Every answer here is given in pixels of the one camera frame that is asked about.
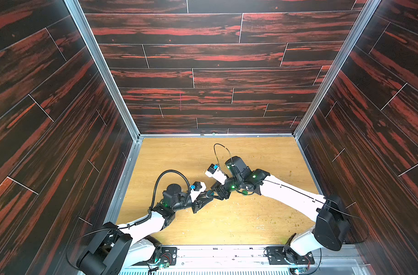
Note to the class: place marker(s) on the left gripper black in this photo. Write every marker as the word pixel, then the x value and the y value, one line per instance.
pixel 198 204

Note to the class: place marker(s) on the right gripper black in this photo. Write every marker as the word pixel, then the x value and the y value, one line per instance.
pixel 224 189

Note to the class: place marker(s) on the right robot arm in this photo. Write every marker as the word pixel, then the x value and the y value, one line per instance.
pixel 332 223

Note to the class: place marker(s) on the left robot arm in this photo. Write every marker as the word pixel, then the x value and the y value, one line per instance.
pixel 115 247

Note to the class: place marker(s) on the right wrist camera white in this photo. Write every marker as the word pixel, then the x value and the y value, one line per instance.
pixel 216 173

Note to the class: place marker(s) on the front aluminium rail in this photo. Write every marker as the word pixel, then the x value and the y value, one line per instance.
pixel 249 260

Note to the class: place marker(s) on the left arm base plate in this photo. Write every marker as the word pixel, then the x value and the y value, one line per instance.
pixel 154 256

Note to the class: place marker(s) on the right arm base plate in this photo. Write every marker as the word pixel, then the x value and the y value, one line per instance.
pixel 284 255

